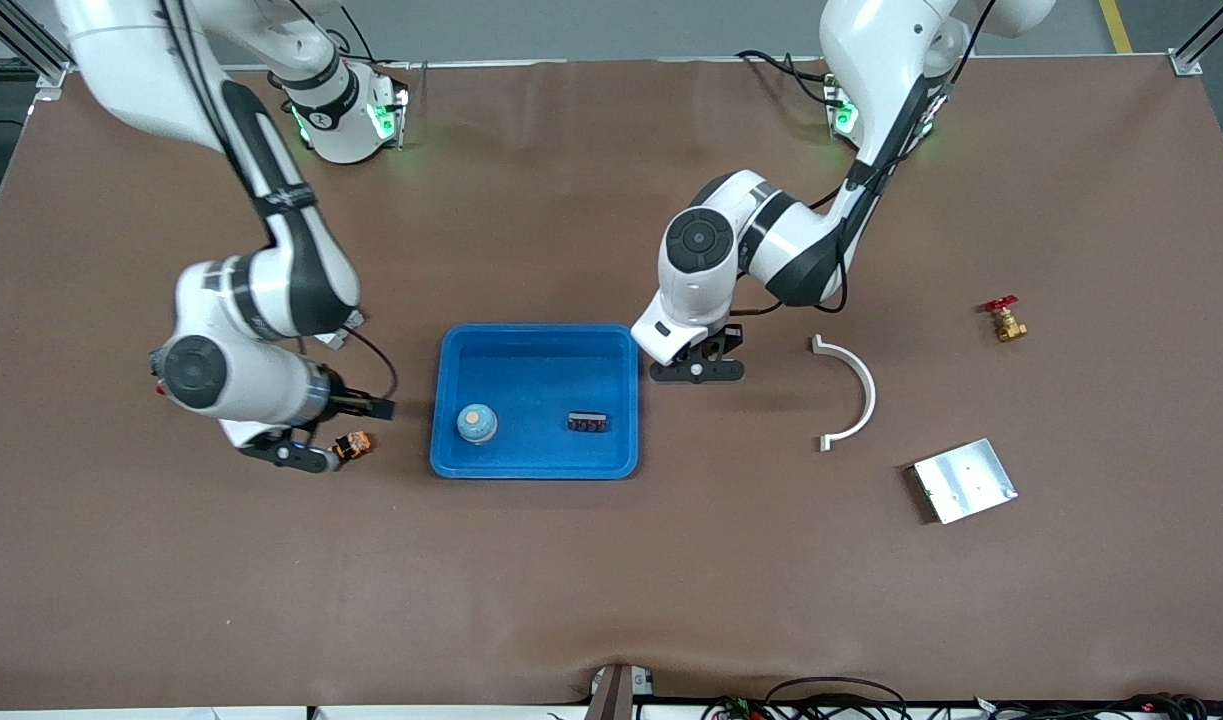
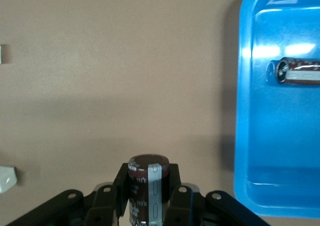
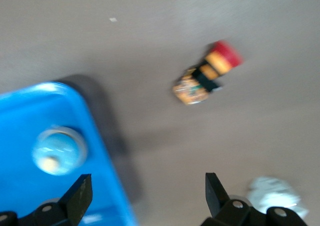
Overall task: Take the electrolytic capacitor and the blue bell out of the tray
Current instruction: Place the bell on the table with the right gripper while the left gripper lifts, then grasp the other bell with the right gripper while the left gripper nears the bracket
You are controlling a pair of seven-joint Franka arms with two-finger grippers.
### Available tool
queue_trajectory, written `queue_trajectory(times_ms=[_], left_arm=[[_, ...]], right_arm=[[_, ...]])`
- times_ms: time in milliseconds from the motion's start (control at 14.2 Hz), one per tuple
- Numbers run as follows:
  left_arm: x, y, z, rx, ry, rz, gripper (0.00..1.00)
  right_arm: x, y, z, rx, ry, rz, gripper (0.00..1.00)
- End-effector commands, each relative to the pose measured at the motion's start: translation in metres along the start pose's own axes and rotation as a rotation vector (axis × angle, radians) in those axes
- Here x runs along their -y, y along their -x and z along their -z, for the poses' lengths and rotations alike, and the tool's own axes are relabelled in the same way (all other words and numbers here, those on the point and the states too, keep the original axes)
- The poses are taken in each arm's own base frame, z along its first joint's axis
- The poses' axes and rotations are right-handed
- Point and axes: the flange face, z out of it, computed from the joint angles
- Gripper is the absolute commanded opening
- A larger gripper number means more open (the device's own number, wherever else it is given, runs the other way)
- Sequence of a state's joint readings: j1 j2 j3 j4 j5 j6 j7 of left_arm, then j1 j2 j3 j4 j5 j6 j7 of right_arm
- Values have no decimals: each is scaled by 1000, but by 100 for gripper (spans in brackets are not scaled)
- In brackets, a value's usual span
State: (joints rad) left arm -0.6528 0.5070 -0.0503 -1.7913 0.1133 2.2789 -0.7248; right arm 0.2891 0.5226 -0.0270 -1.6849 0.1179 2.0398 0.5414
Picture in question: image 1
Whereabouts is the light blue call bell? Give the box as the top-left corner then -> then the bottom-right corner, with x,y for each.
456,403 -> 499,445

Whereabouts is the grey terminal block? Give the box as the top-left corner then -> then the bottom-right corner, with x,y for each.
316,312 -> 365,351

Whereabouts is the blue plastic tray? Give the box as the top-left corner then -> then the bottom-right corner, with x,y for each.
429,323 -> 640,481

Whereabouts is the brown table cover sheet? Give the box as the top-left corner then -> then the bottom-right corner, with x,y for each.
0,55 -> 1223,713

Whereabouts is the silver metal plate box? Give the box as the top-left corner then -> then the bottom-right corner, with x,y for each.
909,438 -> 1019,525

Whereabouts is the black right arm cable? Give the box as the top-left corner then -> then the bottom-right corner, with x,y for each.
161,0 -> 400,401

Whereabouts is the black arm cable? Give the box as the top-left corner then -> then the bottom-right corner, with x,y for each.
733,0 -> 997,319
161,0 -> 400,401

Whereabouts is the white curved plastic bracket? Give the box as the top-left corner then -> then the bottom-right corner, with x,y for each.
811,334 -> 878,453

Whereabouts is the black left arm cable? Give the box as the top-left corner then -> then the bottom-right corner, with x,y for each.
733,0 -> 997,319

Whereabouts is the brass valve red handle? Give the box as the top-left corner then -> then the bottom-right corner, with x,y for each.
983,295 -> 1029,343

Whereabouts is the grey metal camera post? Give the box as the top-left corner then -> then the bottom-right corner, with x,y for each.
583,664 -> 658,720

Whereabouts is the black cable bundle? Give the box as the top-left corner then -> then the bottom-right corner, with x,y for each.
701,676 -> 1223,720

